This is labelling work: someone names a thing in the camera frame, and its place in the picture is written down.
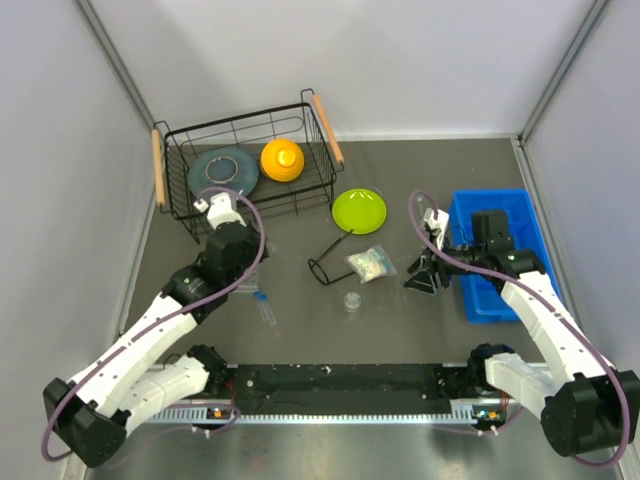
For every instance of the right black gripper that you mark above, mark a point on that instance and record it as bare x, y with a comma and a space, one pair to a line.
422, 279

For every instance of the blue capped test tube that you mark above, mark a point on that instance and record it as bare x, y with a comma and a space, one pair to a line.
262, 304
272, 320

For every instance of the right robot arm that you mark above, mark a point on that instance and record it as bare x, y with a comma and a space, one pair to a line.
581, 401

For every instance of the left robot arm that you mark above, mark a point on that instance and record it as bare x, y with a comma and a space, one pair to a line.
99, 407

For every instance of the clear plastic bag with contents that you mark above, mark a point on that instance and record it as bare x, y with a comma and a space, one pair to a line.
371, 264

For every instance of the blue plastic divided bin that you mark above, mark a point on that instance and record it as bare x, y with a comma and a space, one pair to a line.
483, 305

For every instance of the small clear round dish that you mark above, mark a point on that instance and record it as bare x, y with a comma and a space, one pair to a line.
352, 301

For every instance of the clear glass pipette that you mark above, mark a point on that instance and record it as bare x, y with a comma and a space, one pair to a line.
420, 202

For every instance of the lime green plate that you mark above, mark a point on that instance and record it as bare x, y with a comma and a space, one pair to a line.
359, 211

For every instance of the clear tube rack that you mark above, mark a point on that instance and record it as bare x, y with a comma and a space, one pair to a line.
250, 285

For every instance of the orange ribbed bowl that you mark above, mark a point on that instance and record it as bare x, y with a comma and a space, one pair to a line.
282, 160

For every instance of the blue ceramic plate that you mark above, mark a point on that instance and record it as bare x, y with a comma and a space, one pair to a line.
229, 167

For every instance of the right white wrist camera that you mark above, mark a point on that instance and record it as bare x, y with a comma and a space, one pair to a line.
435, 223

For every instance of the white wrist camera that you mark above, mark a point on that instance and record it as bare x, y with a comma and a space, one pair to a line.
435, 223
219, 210

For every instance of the black wire basket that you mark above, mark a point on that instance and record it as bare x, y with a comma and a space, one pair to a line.
304, 122

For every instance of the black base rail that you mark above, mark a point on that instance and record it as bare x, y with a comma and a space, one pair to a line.
342, 389

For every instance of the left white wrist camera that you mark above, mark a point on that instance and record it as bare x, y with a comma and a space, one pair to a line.
219, 210

